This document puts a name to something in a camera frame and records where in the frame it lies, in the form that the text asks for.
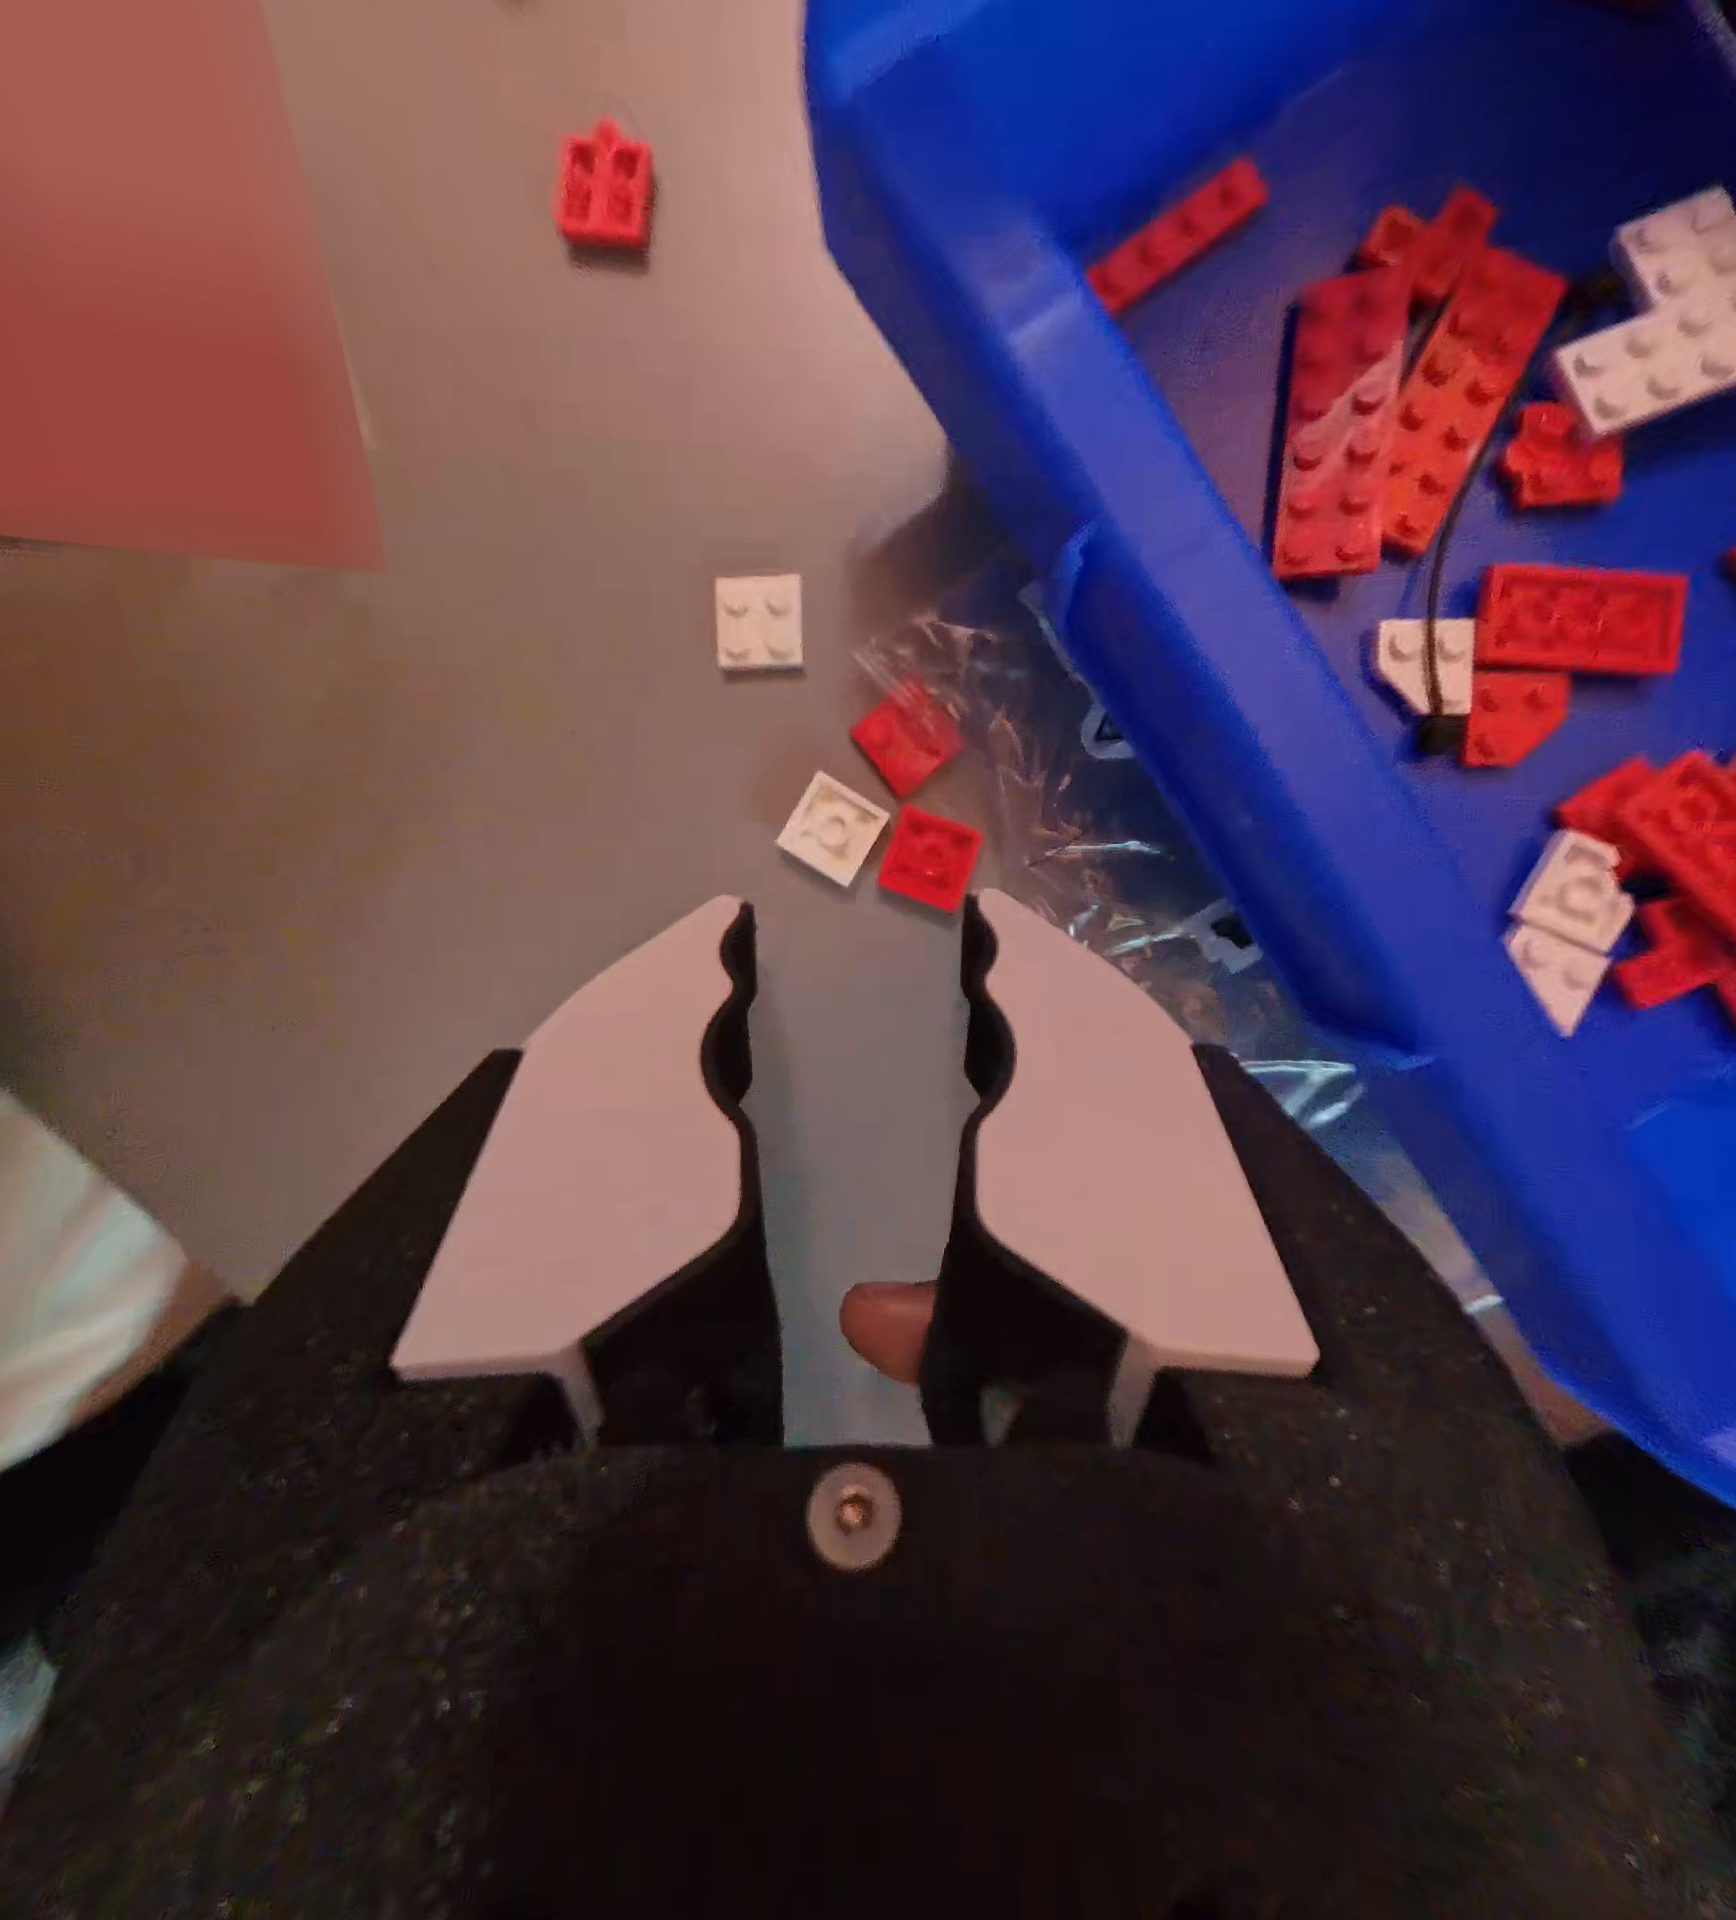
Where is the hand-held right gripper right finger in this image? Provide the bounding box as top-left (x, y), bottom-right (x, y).
top-left (923, 888), bottom-right (1323, 1450)

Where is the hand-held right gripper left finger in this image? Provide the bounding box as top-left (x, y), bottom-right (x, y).
top-left (388, 894), bottom-right (788, 1450)

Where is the red square brick plate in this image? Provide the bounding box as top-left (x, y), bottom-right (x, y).
top-left (847, 679), bottom-right (969, 803)
top-left (874, 805), bottom-right (985, 915)

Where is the blue plastic bin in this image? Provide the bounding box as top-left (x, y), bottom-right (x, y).
top-left (802, 0), bottom-right (1736, 1555)

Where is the person's right hand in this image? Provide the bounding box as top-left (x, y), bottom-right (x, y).
top-left (838, 1279), bottom-right (939, 1387)

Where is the clear plastic bag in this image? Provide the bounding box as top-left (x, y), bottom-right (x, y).
top-left (852, 592), bottom-right (1508, 1322)

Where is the white square brick plate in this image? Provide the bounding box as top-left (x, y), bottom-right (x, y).
top-left (1510, 829), bottom-right (1637, 957)
top-left (776, 771), bottom-right (892, 888)
top-left (1502, 923), bottom-right (1616, 1041)
top-left (711, 570), bottom-right (807, 672)

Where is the person's white clothing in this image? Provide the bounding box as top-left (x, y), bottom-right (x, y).
top-left (0, 982), bottom-right (195, 1511)

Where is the small white wedge brick plate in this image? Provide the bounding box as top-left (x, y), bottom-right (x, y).
top-left (1374, 618), bottom-right (1480, 717)

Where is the pile of red bricks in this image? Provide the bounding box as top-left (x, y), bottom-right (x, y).
top-left (1083, 157), bottom-right (1736, 1061)

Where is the red rectangular brick plate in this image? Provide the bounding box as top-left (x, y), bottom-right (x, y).
top-left (553, 117), bottom-right (657, 252)

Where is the large white stepped brick plate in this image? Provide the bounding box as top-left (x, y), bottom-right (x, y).
top-left (1549, 186), bottom-right (1736, 441)

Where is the thin black cable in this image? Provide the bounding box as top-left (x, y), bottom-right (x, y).
top-left (1414, 270), bottom-right (1627, 757)

